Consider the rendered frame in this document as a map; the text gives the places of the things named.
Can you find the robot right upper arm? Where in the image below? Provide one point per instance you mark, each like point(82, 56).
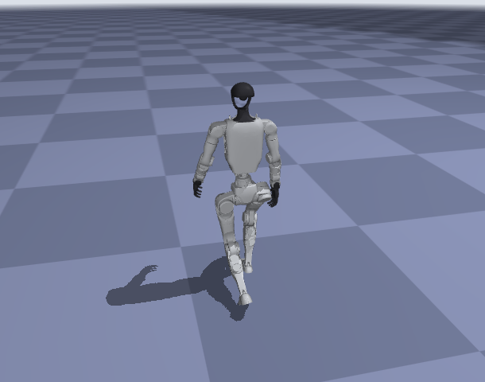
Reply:
point(270, 129)

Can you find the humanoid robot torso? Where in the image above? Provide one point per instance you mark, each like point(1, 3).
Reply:
point(243, 151)

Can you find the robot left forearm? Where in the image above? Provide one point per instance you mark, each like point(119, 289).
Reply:
point(200, 171)

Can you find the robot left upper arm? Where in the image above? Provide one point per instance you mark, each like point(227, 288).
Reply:
point(216, 130)

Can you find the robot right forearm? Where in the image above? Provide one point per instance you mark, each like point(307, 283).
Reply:
point(275, 172)

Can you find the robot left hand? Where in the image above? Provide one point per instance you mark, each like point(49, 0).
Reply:
point(196, 185)

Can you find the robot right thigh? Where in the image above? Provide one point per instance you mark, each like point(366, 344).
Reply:
point(264, 195)

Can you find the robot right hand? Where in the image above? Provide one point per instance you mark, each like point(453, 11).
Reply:
point(274, 195)

